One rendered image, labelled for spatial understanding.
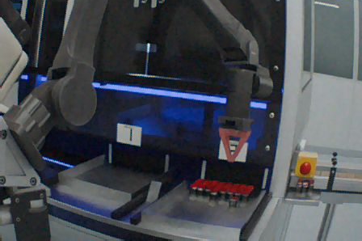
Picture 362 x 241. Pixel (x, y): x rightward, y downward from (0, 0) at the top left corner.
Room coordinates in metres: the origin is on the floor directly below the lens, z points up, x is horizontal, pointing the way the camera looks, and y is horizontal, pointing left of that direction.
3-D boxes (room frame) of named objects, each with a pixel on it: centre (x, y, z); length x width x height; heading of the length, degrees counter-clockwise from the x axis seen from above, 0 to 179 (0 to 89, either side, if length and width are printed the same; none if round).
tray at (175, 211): (1.21, -0.10, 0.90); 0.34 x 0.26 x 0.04; 161
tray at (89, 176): (1.42, 0.19, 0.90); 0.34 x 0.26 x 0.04; 161
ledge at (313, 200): (1.38, -0.44, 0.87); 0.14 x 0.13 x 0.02; 161
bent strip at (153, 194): (1.23, 0.07, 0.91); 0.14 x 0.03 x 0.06; 162
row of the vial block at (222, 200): (1.29, -0.13, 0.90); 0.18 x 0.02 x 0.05; 71
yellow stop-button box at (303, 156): (1.35, -0.41, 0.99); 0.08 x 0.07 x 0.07; 161
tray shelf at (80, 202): (1.30, 0.05, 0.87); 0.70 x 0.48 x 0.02; 71
